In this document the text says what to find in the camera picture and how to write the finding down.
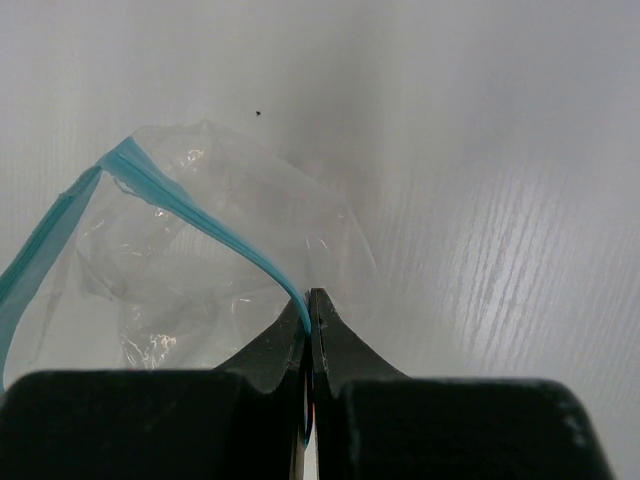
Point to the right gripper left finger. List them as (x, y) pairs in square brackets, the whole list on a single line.
[(244, 419)]

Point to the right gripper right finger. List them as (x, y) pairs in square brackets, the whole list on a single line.
[(374, 422)]

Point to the clear zip top bag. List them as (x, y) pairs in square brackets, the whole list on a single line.
[(175, 250)]

